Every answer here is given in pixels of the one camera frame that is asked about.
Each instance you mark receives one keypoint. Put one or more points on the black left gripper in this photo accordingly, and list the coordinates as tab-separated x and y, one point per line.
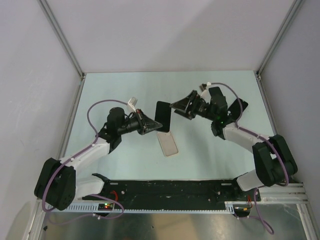
146	125

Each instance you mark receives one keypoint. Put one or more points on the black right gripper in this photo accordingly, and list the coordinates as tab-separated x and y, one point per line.
194	97

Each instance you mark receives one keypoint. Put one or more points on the black smartphone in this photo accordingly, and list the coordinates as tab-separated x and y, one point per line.
163	116

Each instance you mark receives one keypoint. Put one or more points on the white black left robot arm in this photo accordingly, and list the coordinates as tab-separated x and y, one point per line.
59	184

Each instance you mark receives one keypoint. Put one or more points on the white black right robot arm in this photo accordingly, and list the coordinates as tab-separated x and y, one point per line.
273	161

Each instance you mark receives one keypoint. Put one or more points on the pink silicone phone case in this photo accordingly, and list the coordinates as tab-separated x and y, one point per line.
167	143

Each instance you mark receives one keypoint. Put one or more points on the black phone case with holes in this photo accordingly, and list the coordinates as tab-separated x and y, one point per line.
234	110

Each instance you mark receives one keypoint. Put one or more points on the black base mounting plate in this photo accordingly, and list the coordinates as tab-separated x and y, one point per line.
178	194

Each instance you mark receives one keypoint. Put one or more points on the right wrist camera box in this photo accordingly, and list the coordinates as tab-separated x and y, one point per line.
204	88

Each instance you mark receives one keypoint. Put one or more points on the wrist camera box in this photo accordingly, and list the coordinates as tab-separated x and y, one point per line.
204	88
131	104

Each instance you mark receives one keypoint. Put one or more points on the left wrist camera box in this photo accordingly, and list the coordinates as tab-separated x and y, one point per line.
131	104

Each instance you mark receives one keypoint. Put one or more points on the grey slotted cable duct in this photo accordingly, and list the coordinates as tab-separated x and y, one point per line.
100	207

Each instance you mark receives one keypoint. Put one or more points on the aluminium corner post left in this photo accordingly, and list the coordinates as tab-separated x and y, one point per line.
51	18

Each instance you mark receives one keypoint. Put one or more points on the aluminium corner post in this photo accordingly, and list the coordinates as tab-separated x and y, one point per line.
280	34
51	18

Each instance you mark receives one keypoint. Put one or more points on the aluminium corner post right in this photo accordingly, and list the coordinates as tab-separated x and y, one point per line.
280	34

